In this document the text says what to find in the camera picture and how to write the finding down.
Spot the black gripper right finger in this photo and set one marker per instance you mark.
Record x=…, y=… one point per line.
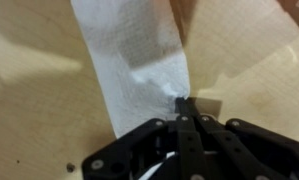
x=242, y=143

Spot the white paper tissue sheet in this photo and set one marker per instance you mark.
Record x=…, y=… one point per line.
x=135, y=50

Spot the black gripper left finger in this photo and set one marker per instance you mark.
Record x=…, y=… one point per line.
x=182, y=108

